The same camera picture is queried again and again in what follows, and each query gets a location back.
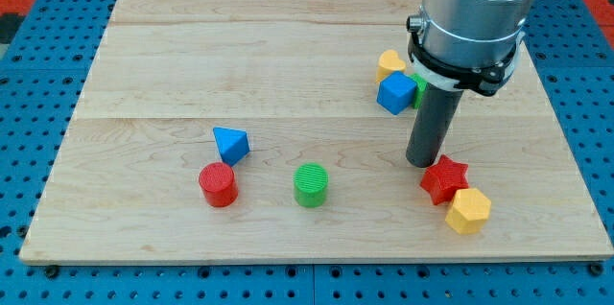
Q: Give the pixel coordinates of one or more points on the red cylinder block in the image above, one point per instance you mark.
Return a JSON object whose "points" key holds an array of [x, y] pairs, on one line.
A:
{"points": [[218, 184]]}

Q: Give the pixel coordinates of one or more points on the light wooden board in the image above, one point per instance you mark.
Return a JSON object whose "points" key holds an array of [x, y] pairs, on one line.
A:
{"points": [[298, 77]]}

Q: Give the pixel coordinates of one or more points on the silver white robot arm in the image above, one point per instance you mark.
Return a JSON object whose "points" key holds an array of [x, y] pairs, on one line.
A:
{"points": [[454, 46]]}

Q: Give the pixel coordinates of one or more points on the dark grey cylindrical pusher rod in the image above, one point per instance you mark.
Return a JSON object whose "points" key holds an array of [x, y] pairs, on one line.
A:
{"points": [[431, 124]]}

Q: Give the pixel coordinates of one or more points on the blue cube block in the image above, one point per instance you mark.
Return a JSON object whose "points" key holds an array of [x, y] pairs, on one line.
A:
{"points": [[395, 92]]}

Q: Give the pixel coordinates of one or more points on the green star block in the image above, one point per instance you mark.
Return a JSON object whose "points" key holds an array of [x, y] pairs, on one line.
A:
{"points": [[420, 89]]}

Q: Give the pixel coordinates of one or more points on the blue triangle block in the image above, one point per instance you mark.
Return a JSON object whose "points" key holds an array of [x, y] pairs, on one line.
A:
{"points": [[232, 144]]}

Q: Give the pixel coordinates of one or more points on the green cylinder block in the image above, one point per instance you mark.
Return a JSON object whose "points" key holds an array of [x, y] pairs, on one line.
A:
{"points": [[310, 185]]}

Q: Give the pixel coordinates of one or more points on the yellow hexagon block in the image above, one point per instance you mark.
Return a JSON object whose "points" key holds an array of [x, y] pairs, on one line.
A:
{"points": [[468, 211]]}

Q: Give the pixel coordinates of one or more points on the yellow heart block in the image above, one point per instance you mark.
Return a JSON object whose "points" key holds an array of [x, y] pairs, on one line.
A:
{"points": [[389, 62]]}

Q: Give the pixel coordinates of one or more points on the red star block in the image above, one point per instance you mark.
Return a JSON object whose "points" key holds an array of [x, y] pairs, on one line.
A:
{"points": [[443, 179]]}

